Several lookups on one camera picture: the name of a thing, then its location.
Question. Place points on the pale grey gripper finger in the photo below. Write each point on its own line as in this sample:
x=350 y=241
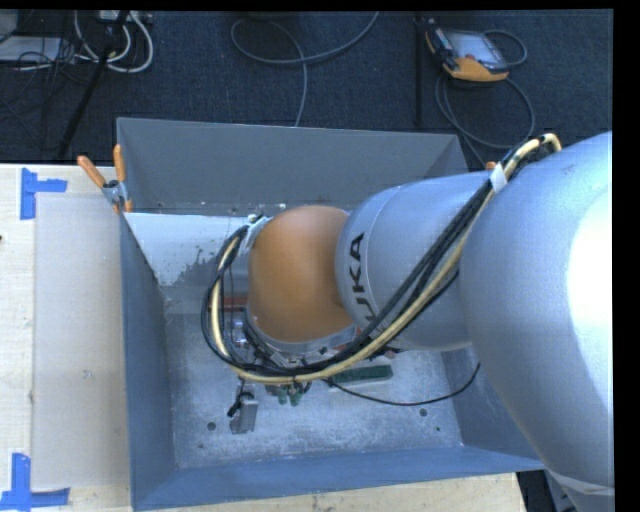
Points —
x=250 y=415
x=236 y=426

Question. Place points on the red-brown flat block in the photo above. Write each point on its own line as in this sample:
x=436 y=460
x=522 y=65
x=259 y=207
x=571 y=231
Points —
x=235 y=303

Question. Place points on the dark green flat block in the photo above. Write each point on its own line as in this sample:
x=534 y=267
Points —
x=367 y=373

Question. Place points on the pale cardboard board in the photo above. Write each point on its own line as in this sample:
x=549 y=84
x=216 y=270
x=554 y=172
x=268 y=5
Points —
x=75 y=325

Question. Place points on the grey metal bin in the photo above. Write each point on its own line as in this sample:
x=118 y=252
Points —
x=300 y=165

